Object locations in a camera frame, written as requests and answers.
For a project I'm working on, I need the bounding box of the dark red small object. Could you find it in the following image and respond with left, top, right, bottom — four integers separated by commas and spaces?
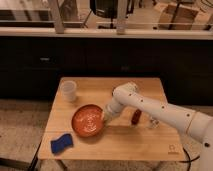
131, 110, 142, 125

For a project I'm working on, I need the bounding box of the orange ceramic bowl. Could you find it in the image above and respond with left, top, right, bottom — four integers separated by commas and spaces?
71, 104, 104, 137

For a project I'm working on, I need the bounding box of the translucent plastic cup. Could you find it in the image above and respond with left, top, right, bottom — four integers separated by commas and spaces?
60, 81, 77, 102

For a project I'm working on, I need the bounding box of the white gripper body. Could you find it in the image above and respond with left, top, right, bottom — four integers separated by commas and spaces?
102, 99, 123, 122

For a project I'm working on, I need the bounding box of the blue sponge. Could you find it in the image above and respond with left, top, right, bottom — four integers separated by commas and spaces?
50, 134, 73, 154

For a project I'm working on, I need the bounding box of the cardboard box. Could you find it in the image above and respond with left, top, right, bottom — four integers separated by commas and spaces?
155, 3, 198, 30

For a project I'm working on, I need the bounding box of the clear glass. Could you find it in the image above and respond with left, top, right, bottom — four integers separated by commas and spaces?
148, 117, 159, 129

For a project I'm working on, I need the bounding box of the wooden table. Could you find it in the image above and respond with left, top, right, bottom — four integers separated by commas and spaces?
38, 77, 184, 161

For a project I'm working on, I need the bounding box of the black office chair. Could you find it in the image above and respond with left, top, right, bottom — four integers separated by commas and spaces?
89, 0, 136, 29

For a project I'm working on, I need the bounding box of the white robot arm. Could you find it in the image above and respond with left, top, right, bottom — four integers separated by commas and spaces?
102, 82, 213, 171

